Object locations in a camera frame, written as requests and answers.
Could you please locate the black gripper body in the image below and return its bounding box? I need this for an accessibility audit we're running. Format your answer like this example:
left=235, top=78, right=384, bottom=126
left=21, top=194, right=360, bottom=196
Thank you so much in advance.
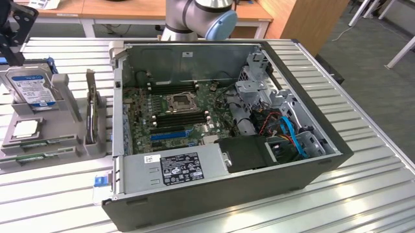
left=0, top=0, right=20, bottom=28

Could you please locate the green RAM stick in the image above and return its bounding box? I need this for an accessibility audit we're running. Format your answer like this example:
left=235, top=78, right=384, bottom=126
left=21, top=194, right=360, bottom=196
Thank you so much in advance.
left=15, top=152, right=61, bottom=164
left=19, top=137, right=73, bottom=148

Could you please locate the black RAM slot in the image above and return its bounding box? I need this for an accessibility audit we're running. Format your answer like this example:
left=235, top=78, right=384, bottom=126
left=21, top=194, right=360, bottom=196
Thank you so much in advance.
left=151, top=111, right=210, bottom=119
left=147, top=81, right=199, bottom=87
left=148, top=83, right=199, bottom=90
left=148, top=86, right=200, bottom=93
left=153, top=117, right=211, bottom=125
left=153, top=120, right=212, bottom=129
left=152, top=114, right=211, bottom=122

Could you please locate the white paper sheet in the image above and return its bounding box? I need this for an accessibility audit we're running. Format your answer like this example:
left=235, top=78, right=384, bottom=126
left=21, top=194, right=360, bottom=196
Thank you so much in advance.
left=25, top=0, right=61, bottom=8

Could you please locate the hard disk with blue label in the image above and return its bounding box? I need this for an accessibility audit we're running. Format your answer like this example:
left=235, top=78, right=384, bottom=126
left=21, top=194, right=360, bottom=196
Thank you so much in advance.
left=0, top=59, right=60, bottom=109

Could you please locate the grey plastic parts rack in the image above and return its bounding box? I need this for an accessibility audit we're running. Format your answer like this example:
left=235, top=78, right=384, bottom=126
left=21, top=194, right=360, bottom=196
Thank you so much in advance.
left=0, top=74, right=113, bottom=170

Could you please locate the silver CPU chip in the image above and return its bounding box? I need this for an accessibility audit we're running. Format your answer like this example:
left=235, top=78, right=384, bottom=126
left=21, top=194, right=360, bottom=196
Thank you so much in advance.
left=11, top=120, right=41, bottom=139

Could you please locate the black expansion slot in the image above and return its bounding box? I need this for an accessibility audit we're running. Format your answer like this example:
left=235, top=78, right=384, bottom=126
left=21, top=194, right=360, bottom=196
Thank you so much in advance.
left=149, top=125, right=185, bottom=135

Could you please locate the green motherboard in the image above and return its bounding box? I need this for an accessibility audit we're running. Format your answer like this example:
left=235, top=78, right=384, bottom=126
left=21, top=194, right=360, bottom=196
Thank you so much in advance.
left=123, top=81, right=256, bottom=156

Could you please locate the blue expansion slot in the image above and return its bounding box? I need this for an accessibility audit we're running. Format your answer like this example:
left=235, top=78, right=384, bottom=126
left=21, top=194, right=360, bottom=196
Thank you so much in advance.
left=149, top=130, right=195, bottom=143

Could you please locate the grey power supply with labels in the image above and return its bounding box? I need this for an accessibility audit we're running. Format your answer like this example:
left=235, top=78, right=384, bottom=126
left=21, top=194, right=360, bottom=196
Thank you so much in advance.
left=123, top=151, right=232, bottom=195

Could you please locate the silver metal disk bay cage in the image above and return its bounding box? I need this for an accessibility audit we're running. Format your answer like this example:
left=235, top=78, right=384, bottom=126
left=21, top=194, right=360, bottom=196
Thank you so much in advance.
left=235, top=52, right=336, bottom=158

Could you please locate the wooden cabinet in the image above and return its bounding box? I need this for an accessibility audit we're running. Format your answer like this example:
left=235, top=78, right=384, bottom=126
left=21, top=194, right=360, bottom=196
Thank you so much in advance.
left=259, top=0, right=351, bottom=55

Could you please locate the black open PC case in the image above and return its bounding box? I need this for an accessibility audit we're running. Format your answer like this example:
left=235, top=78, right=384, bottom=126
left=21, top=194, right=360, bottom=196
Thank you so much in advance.
left=100, top=40, right=355, bottom=231

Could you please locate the wooden desk with white frame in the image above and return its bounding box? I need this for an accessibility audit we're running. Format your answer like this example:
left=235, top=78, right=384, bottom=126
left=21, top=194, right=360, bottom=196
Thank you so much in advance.
left=27, top=0, right=275, bottom=39

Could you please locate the graphics card with metal bracket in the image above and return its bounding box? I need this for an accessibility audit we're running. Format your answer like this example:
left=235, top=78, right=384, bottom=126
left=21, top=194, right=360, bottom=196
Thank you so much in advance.
left=84, top=69, right=100, bottom=146

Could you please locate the CPU socket with metal frame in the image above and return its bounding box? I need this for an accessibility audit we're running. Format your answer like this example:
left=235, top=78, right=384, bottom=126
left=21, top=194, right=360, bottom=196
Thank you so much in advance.
left=164, top=93, right=203, bottom=115

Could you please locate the red and black wire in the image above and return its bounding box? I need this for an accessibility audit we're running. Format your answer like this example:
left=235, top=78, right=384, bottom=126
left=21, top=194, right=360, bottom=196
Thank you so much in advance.
left=262, top=113, right=283, bottom=129

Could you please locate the blue flat data wire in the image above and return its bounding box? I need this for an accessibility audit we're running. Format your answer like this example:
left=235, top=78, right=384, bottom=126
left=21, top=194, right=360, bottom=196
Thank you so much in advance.
left=280, top=116, right=307, bottom=160

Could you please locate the white cable on floor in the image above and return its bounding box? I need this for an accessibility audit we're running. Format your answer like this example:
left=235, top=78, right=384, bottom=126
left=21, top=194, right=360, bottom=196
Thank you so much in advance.
left=332, top=23, right=355, bottom=42

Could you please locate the white table leg frame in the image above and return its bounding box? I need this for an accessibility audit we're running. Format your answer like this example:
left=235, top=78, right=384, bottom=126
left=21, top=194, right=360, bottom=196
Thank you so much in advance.
left=386, top=36, right=415, bottom=70
left=348, top=0, right=415, bottom=27

